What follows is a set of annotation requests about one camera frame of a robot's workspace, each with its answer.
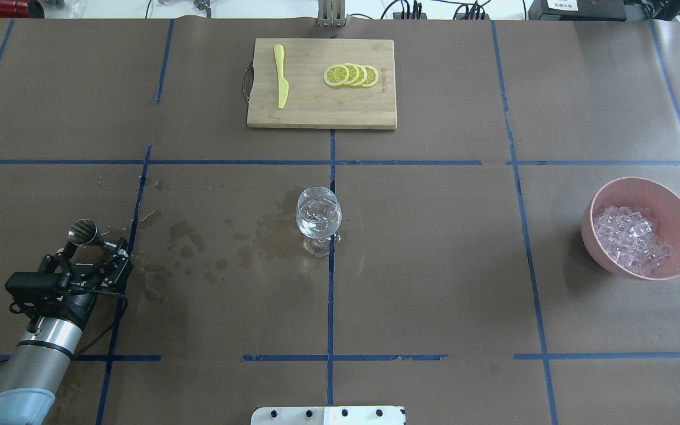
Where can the black box device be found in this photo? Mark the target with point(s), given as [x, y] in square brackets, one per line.
[611, 11]

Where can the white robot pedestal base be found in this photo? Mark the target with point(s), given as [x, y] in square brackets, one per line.
[330, 415]

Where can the red cylinder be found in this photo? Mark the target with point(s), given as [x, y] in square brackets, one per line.
[21, 9]

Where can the aluminium frame post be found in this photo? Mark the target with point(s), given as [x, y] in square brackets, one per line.
[332, 13]

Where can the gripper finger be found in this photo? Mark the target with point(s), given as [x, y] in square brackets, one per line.
[114, 254]
[62, 260]

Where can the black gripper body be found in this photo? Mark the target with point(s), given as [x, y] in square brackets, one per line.
[75, 304]

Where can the yellow plastic knife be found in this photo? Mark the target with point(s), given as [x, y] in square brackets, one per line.
[281, 80]

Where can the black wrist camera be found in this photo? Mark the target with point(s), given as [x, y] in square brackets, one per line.
[32, 289]

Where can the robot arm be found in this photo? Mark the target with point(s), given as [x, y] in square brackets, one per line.
[31, 376]

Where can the clear ice cubes pile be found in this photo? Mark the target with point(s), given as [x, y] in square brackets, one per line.
[630, 236]

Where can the lemon slice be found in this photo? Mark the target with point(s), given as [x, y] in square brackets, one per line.
[360, 75]
[353, 75]
[372, 76]
[337, 75]

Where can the bamboo cutting board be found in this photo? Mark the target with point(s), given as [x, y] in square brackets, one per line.
[311, 103]

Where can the clear wine glass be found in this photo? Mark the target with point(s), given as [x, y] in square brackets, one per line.
[318, 217]

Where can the steel jigger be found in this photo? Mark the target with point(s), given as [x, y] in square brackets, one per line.
[85, 233]

